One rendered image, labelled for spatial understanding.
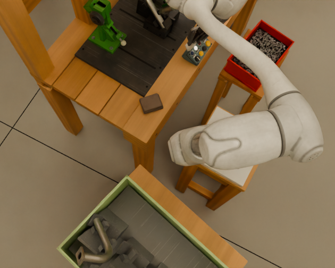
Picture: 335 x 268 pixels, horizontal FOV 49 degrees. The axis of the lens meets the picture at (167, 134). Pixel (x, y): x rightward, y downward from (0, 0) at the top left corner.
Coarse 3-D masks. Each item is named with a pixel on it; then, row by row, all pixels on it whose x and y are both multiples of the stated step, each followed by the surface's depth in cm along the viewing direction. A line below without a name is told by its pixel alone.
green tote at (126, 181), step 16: (128, 176) 163; (112, 192) 160; (144, 192) 161; (96, 208) 158; (160, 208) 159; (80, 224) 156; (176, 224) 160; (64, 240) 153; (192, 240) 161; (64, 256) 151; (208, 256) 163
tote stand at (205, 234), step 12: (144, 168) 182; (144, 180) 180; (156, 180) 180; (156, 192) 178; (168, 192) 179; (168, 204) 177; (180, 204) 177; (180, 216) 175; (192, 216) 176; (192, 228) 174; (204, 228) 174; (204, 240) 173; (216, 240) 173; (216, 252) 171; (228, 252) 171; (228, 264) 170; (240, 264) 170
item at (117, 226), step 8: (104, 216) 161; (112, 216) 165; (112, 224) 159; (120, 224) 163; (88, 232) 154; (112, 232) 159; (120, 232) 158; (80, 240) 148; (88, 240) 149; (96, 240) 152; (120, 240) 163; (96, 248) 148; (88, 264) 136; (96, 264) 136
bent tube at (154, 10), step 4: (148, 0) 181; (148, 4) 182; (152, 4) 182; (152, 8) 183; (156, 8) 184; (152, 12) 184; (156, 12) 184; (156, 16) 185; (160, 16) 185; (160, 20) 186; (160, 24) 187
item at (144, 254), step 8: (128, 240) 159; (136, 240) 165; (136, 248) 157; (144, 248) 163; (144, 256) 156; (152, 256) 162; (112, 264) 144; (120, 264) 148; (128, 264) 153; (136, 264) 156; (144, 264) 156
